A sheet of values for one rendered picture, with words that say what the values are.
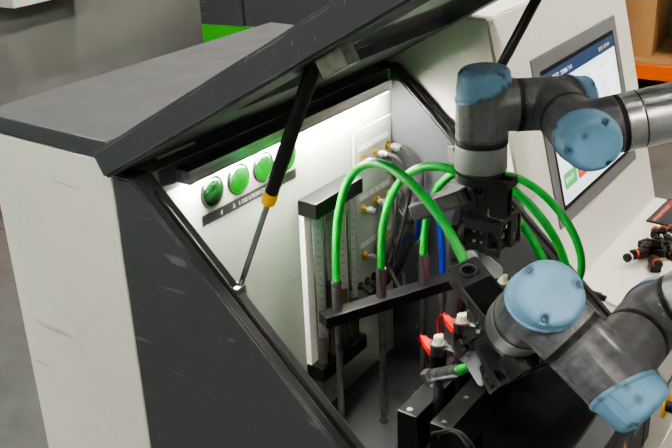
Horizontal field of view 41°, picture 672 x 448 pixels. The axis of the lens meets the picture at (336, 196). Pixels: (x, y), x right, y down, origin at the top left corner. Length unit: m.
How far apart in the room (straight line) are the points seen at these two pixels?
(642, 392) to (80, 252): 0.82
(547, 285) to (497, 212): 0.37
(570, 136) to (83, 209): 0.69
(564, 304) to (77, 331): 0.82
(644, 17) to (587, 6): 4.68
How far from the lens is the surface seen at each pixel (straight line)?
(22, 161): 1.42
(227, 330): 1.22
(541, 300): 0.94
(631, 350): 0.99
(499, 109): 1.25
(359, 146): 1.66
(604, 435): 1.57
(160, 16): 6.67
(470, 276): 1.15
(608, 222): 2.10
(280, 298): 1.57
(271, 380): 1.21
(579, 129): 1.13
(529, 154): 1.75
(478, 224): 1.30
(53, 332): 1.55
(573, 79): 1.29
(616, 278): 1.97
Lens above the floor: 1.89
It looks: 23 degrees down
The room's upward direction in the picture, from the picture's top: 2 degrees counter-clockwise
